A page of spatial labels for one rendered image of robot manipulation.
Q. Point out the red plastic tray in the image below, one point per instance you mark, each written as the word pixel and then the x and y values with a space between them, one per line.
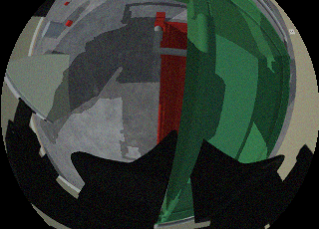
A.
pixel 171 75

